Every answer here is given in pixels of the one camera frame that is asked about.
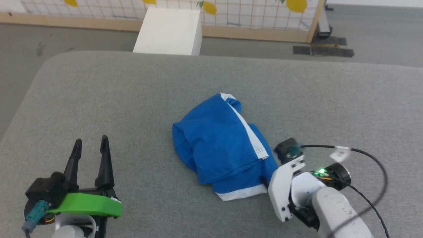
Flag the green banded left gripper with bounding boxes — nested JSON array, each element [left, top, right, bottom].
[[49, 135, 123, 218]]

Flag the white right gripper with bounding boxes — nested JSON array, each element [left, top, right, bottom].
[[260, 155, 327, 229]]

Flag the blue shorts with white trim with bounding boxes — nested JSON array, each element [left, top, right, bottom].
[[172, 93, 279, 201]]

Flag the large black floor mat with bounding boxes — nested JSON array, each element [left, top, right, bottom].
[[293, 46, 355, 58]]

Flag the small black floor mat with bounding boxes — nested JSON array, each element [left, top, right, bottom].
[[311, 36, 347, 46]]

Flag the white box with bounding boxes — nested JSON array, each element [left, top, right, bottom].
[[133, 7, 203, 56]]

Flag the lemon print partition screen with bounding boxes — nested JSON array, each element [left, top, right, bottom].
[[0, 0, 326, 43]]

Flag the grey metal stand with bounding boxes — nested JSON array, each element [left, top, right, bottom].
[[318, 0, 333, 37]]

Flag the teal left camera connector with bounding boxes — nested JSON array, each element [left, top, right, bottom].
[[21, 200, 51, 232]]

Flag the white cable tag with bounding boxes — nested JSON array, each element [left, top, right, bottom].
[[329, 146, 351, 163]]

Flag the short black arm cable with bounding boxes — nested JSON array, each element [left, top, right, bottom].
[[345, 185, 391, 238]]

